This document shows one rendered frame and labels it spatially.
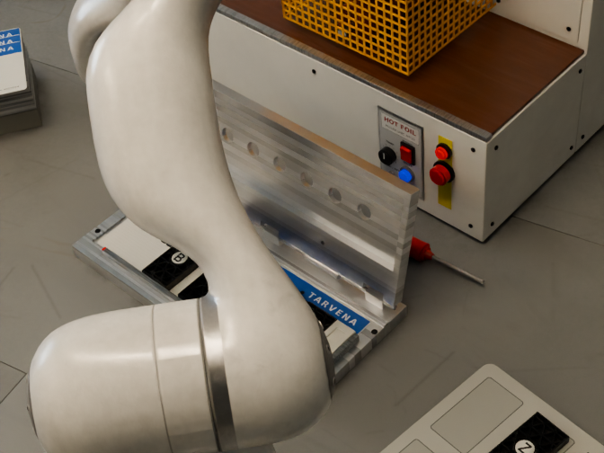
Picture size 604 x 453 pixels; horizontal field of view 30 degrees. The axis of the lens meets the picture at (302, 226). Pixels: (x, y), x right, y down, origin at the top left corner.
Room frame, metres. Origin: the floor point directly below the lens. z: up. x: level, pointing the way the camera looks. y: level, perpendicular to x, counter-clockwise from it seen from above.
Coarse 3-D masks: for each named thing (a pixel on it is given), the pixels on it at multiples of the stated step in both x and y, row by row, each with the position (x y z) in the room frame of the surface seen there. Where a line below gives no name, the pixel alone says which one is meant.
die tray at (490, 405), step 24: (480, 384) 0.82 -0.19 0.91; (504, 384) 0.81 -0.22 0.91; (432, 408) 0.79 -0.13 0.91; (456, 408) 0.79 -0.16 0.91; (480, 408) 0.78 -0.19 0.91; (504, 408) 0.78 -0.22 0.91; (528, 408) 0.77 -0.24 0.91; (552, 408) 0.77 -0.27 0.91; (408, 432) 0.76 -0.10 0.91; (432, 432) 0.75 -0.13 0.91; (456, 432) 0.75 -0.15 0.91; (480, 432) 0.75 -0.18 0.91; (504, 432) 0.74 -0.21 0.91; (576, 432) 0.73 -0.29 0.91
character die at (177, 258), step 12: (168, 252) 1.09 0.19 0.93; (180, 252) 1.08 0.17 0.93; (156, 264) 1.06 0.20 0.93; (168, 264) 1.06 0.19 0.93; (180, 264) 1.06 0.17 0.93; (192, 264) 1.05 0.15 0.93; (156, 276) 1.04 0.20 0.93; (168, 276) 1.04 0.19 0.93; (180, 276) 1.04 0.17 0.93; (168, 288) 1.02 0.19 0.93
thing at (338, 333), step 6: (336, 324) 0.92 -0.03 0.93; (342, 324) 0.92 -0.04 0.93; (330, 330) 0.91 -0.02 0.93; (336, 330) 0.91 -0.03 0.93; (342, 330) 0.91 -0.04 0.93; (348, 330) 0.91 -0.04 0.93; (330, 336) 0.90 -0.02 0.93; (336, 336) 0.90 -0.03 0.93; (342, 336) 0.90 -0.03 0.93; (348, 336) 0.90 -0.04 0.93; (330, 342) 0.89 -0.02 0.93; (336, 342) 0.89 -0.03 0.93; (342, 342) 0.89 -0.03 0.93; (336, 348) 0.88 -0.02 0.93
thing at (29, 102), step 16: (0, 32) 1.55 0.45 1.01; (16, 32) 1.54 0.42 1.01; (32, 80) 1.50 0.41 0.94; (0, 96) 1.42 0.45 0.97; (16, 96) 1.43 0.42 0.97; (32, 96) 1.43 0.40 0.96; (0, 112) 1.42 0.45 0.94; (16, 112) 1.43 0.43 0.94; (32, 112) 1.43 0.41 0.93; (0, 128) 1.42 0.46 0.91; (16, 128) 1.42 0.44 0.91
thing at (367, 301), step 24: (120, 216) 1.18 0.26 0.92; (96, 240) 1.14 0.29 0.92; (264, 240) 1.10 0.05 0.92; (96, 264) 1.09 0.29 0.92; (288, 264) 1.04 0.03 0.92; (312, 264) 1.04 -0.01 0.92; (120, 288) 1.05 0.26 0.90; (144, 288) 1.03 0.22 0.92; (336, 288) 0.99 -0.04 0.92; (360, 288) 0.97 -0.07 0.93; (360, 312) 0.94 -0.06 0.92; (384, 312) 0.94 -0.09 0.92; (360, 336) 0.90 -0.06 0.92; (384, 336) 0.91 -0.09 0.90
